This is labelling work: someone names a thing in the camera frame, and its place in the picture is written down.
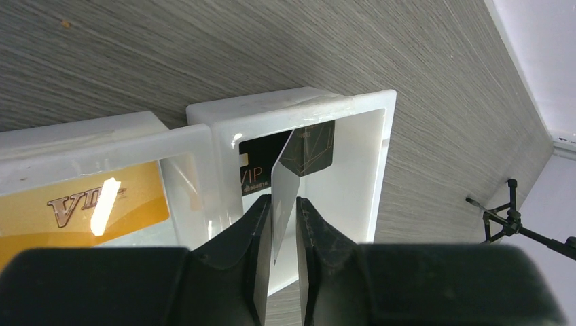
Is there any black card stack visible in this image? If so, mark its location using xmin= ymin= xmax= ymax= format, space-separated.
xmin=239 ymin=120 xmax=336 ymax=196

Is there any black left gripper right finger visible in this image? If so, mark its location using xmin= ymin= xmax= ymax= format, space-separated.
xmin=296 ymin=197 xmax=565 ymax=325

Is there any white two-compartment tray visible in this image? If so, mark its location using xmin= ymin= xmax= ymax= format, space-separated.
xmin=1 ymin=87 xmax=397 ymax=294

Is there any black credit card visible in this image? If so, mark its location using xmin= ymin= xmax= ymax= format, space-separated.
xmin=271 ymin=130 xmax=300 ymax=264

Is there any gold card stack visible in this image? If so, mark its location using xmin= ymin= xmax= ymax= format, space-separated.
xmin=1 ymin=162 xmax=170 ymax=266

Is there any black microphone tripod stand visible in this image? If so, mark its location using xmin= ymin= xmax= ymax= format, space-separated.
xmin=465 ymin=179 xmax=576 ymax=262

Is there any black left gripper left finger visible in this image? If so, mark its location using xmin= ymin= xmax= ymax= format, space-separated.
xmin=1 ymin=195 xmax=272 ymax=325

